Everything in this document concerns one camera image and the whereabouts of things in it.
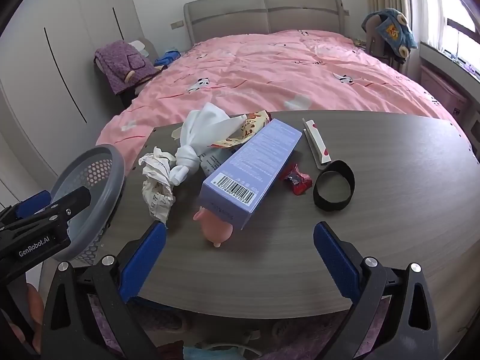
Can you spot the grey perforated trash basket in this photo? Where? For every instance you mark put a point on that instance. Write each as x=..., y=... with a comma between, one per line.
x=101, y=170

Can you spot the blue item on nightstand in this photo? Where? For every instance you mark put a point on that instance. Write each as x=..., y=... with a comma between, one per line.
x=168, y=58

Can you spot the chair under hat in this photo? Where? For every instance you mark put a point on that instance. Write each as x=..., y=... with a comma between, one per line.
x=377, y=47

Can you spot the black elastic band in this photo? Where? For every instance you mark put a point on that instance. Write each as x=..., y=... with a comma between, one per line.
x=334, y=187

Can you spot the red candy wrapper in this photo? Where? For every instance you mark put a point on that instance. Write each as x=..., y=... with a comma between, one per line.
x=298, y=181

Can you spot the white paper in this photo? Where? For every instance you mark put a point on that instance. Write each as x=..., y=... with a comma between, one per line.
x=157, y=191

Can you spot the white wardrobe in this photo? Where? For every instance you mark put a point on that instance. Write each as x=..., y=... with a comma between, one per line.
x=53, y=87

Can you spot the pink pig toy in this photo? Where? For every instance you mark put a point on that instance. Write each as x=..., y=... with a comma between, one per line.
x=214, y=229

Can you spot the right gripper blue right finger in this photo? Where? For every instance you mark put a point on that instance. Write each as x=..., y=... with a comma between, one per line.
x=341, y=259

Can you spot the grey upholstered headboard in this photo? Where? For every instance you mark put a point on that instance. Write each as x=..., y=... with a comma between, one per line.
x=207, y=19

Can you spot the white torn carton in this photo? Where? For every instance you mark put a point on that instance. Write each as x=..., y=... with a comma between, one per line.
x=315, y=141

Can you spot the pink bed quilt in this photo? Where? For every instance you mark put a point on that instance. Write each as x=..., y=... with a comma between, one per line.
x=291, y=70

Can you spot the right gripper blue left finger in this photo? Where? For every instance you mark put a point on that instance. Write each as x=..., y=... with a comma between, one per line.
x=137, y=259

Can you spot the purple knitted garment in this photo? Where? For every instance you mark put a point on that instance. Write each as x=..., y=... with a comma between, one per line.
x=123, y=65

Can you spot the purple fluffy rug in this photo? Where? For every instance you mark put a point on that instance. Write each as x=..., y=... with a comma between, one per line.
x=112, y=331

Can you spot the purple cosmetics box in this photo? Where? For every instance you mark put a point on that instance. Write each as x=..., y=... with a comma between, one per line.
x=234, y=190

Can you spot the chair beside bed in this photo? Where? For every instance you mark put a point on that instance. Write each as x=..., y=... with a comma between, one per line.
x=145, y=48

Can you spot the person's left hand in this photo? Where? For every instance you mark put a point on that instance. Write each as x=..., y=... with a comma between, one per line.
x=36, y=311

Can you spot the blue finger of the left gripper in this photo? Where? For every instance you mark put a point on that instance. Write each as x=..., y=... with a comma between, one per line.
x=56, y=213
x=33, y=204

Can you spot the red patterned snack wrapper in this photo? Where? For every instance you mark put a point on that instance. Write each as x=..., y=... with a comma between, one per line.
x=251, y=125

